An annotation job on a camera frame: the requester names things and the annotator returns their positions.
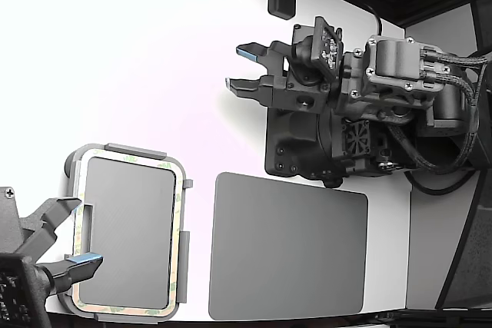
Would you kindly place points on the grey plate gripper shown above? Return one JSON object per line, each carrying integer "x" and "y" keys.
{"x": 7, "y": 220}

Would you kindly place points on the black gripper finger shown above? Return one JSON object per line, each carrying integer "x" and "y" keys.
{"x": 253, "y": 51}
{"x": 246, "y": 88}

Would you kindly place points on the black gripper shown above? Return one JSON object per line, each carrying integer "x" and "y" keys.
{"x": 392, "y": 59}

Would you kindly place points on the beige rectangular adhesive frame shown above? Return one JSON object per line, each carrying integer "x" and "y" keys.
{"x": 123, "y": 310}

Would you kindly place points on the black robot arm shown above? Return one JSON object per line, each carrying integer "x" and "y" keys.
{"x": 307, "y": 140}

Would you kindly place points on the grey rectangular pad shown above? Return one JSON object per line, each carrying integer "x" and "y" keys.
{"x": 288, "y": 247}

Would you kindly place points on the dark speckled side panel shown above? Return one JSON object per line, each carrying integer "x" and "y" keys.
{"x": 480, "y": 266}

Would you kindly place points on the camera board of grey gripper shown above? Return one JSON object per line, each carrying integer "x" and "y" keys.
{"x": 15, "y": 293}

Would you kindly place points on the gripper camera board on mount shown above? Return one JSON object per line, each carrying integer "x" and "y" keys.
{"x": 326, "y": 45}

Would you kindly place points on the grey printed frame holder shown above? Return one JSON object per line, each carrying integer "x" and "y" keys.
{"x": 184, "y": 251}

